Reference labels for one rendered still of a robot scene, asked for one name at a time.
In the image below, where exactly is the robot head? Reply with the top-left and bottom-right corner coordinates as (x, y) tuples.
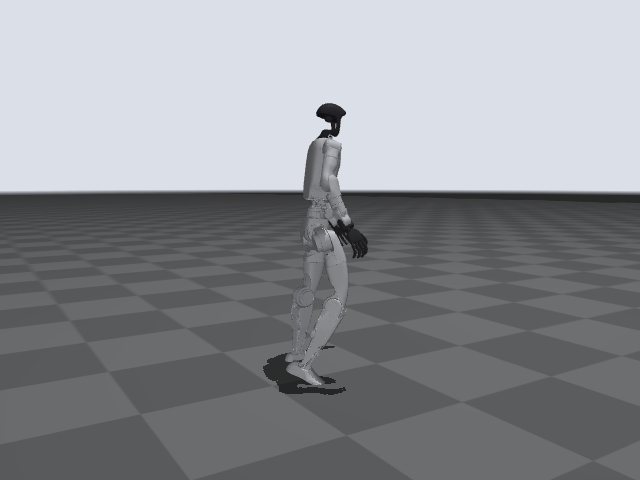
(316, 103), (346, 139)

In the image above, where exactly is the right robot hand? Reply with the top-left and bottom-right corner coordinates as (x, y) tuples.
(337, 220), (368, 258)

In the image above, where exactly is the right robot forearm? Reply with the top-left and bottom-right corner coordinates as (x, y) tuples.
(326, 175), (351, 228)

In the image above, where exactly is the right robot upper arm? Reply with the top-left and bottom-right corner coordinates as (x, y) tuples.
(319, 139), (342, 192)

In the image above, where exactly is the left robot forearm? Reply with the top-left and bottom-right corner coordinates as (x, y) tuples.
(320, 202), (337, 227)

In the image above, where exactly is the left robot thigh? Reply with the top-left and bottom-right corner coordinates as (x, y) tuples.
(294, 229), (325, 306)

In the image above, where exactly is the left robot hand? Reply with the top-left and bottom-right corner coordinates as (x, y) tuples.
(329, 221), (349, 246)

